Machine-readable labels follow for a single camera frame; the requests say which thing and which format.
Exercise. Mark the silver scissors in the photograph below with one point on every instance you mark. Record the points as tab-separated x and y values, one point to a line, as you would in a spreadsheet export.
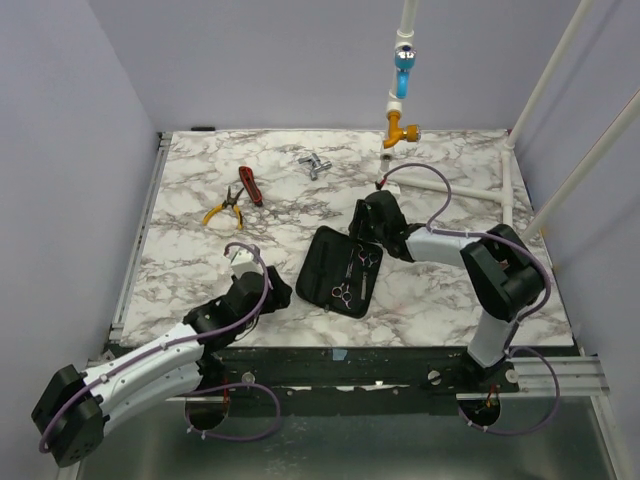
367	259
348	288

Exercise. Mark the orange faucet on pipe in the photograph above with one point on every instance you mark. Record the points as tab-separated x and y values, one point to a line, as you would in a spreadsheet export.
396	133

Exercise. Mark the aluminium frame rail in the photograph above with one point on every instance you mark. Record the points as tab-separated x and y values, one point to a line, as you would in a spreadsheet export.
103	239

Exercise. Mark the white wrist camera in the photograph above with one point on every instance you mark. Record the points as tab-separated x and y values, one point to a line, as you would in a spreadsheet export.
392	187
242	262

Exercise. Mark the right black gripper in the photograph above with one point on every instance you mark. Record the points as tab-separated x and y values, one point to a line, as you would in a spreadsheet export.
362	226

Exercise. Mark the black zip tool case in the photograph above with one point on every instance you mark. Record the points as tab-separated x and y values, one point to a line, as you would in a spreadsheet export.
340	247

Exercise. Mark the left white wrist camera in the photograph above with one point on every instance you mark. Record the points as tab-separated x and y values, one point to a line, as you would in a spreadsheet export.
242	262

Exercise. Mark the silver metal faucet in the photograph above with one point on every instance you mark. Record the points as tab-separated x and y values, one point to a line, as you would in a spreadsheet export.
315	164

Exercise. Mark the blue valve on pipe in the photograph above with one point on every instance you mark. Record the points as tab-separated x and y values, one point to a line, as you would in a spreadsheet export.
404	61

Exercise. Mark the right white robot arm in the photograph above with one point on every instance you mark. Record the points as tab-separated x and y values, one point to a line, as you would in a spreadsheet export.
510	283

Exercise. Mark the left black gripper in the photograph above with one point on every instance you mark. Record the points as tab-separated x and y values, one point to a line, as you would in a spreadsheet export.
280	297

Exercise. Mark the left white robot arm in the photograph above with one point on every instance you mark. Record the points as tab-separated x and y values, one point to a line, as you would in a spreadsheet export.
79	408

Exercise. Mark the red black utility knife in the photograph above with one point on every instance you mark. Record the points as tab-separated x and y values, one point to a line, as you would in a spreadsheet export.
246	176

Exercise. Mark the black hair comb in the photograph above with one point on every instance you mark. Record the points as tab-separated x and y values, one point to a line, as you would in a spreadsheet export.
314	274

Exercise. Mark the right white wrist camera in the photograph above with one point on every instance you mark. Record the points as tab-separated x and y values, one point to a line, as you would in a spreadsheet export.
392	187

